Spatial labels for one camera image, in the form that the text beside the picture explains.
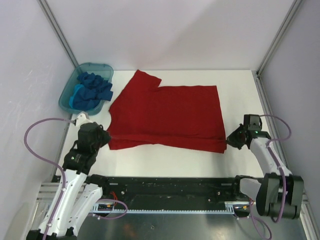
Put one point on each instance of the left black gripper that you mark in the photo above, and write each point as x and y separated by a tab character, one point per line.
105	136

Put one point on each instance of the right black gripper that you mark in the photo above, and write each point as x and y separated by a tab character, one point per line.
231	138

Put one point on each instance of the red t shirt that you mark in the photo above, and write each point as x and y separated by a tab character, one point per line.
146	113

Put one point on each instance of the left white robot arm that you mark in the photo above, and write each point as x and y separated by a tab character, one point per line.
74	197

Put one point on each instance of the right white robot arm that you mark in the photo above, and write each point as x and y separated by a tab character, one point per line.
279	194

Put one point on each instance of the dark blue t shirt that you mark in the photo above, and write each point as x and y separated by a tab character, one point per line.
95	89

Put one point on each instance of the light blue t shirt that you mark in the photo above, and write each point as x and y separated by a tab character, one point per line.
75	97

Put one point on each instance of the teal plastic bin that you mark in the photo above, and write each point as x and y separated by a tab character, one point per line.
103	70

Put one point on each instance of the right aluminium frame post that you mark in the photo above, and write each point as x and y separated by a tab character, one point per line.
280	34

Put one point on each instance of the aluminium frame post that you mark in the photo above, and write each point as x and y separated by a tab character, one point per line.
49	14
280	34

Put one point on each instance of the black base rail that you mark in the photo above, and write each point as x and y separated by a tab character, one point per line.
177	192

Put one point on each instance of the grey slotted cable duct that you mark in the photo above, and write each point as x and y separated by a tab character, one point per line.
102	209

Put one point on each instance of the left aluminium frame post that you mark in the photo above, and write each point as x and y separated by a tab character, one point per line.
49	14

